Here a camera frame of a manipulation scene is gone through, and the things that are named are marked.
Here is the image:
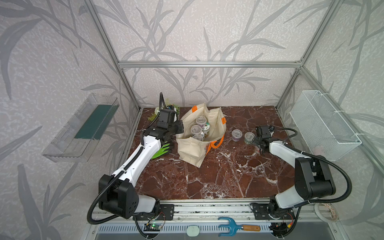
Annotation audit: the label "potted orange flower plant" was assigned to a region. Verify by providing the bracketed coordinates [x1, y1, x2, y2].
[148, 99, 180, 121]

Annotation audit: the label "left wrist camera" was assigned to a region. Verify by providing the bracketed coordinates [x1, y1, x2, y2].
[158, 106, 177, 124]

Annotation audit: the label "purple label seed jar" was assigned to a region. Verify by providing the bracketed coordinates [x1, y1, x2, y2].
[232, 129, 243, 142]

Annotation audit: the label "green black garden glove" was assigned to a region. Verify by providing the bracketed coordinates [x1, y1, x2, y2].
[151, 143, 174, 160]

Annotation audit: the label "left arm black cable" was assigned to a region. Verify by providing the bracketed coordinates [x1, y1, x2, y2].
[86, 92, 168, 225]

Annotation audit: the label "green label seed jar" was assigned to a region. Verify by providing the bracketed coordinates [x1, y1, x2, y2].
[202, 122, 211, 137]
[244, 132, 255, 145]

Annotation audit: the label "green circuit board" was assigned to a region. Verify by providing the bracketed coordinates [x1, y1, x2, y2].
[144, 223, 163, 232]

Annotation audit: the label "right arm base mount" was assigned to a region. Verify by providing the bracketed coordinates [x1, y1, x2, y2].
[249, 203, 295, 221]

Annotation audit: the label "white oval button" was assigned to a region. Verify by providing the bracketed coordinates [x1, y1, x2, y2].
[186, 226, 200, 237]

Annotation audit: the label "lying green label seed jar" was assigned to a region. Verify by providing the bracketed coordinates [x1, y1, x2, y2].
[202, 122, 211, 137]

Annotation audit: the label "tape roll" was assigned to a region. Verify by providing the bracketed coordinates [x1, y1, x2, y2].
[314, 203, 339, 223]

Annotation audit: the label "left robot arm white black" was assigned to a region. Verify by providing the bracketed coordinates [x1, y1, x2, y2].
[88, 120, 184, 224]

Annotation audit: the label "right base wiring bundle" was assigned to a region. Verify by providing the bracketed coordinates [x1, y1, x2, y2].
[269, 220, 296, 238]

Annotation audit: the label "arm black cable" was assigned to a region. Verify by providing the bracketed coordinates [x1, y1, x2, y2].
[86, 92, 168, 225]
[269, 127, 352, 205]

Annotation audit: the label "blue garden hand fork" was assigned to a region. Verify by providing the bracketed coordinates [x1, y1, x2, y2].
[218, 217, 261, 237]

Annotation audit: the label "beige canvas bag orange handles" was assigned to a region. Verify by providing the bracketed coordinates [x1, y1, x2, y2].
[176, 104, 227, 168]

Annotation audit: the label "red label seed jar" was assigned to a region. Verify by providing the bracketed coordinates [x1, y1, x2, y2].
[191, 125, 204, 138]

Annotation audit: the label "white wire mesh basket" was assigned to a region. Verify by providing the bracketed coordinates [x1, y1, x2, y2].
[290, 90, 362, 162]

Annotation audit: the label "clear plastic wall shelf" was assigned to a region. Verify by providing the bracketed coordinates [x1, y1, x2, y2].
[42, 94, 120, 163]

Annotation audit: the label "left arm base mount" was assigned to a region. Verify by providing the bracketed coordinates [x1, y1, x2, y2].
[134, 204, 175, 221]

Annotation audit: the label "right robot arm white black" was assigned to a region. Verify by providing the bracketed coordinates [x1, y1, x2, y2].
[252, 137, 336, 209]

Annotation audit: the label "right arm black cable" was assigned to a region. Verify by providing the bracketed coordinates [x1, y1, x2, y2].
[269, 127, 352, 205]

